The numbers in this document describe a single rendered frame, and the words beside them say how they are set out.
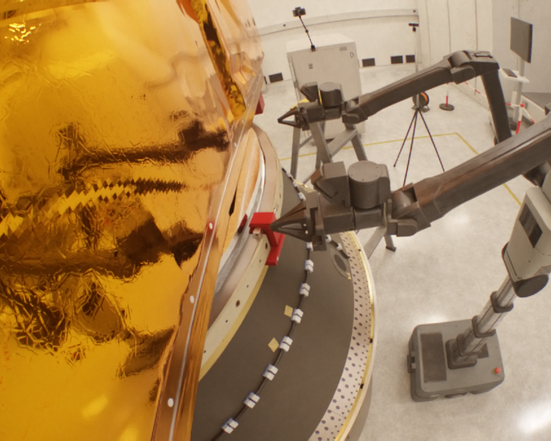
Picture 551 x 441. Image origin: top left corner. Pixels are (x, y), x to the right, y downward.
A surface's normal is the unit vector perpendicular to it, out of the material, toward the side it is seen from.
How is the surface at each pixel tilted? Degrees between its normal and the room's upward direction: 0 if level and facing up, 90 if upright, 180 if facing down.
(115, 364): 94
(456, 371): 0
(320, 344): 62
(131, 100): 88
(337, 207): 0
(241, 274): 0
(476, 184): 90
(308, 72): 90
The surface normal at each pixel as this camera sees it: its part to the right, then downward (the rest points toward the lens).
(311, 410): 0.62, -0.15
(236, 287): -0.23, -0.72
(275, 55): -0.02, 0.68
